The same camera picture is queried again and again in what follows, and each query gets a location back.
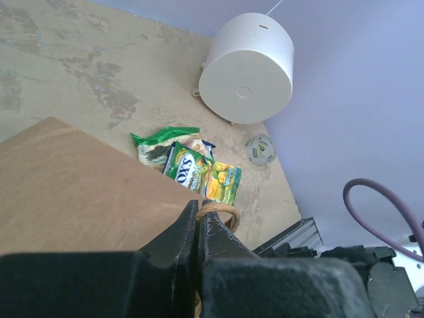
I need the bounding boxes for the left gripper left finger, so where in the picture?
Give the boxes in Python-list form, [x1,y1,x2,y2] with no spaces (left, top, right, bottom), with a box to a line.
[1,200,199,317]

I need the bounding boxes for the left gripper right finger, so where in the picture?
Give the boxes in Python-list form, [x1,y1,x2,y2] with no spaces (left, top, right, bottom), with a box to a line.
[198,200,375,317]

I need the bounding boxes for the green tea candy bag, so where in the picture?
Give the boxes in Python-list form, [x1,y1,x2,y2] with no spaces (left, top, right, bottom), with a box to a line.
[163,141,242,205]

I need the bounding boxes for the brown paper bag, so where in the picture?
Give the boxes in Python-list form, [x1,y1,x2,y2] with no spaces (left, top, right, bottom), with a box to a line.
[1,117,204,257]

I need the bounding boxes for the green Chuba chips bag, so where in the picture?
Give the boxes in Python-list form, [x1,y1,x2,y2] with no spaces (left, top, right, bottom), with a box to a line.
[130,127,207,171]

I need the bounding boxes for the blue white snack packet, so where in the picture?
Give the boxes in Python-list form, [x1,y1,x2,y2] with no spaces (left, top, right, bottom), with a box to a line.
[201,140,216,160]

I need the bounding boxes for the white cylindrical container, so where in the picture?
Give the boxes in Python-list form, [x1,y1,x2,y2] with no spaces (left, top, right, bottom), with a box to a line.
[192,13,294,125]

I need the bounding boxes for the black aluminium frame rail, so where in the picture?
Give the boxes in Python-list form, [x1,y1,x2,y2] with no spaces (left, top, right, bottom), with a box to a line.
[253,217,323,258]

